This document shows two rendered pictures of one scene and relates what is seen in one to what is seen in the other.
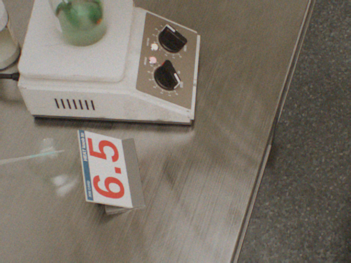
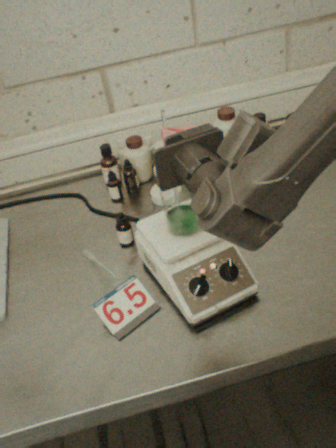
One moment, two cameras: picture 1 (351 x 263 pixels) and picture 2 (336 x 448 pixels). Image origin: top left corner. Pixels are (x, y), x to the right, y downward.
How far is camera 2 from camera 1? 49 cm
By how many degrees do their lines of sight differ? 44
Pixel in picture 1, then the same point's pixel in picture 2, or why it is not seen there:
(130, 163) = (142, 315)
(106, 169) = (123, 304)
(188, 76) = (216, 298)
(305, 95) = not seen: outside the picture
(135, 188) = (126, 328)
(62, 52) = (161, 229)
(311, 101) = not seen: outside the picture
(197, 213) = (131, 368)
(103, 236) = (88, 333)
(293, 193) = not seen: outside the picture
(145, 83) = (181, 277)
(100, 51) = (175, 241)
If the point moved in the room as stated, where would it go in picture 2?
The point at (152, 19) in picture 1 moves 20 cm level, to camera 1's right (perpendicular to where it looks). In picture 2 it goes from (231, 252) to (325, 323)
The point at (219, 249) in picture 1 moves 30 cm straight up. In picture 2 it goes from (113, 394) to (54, 236)
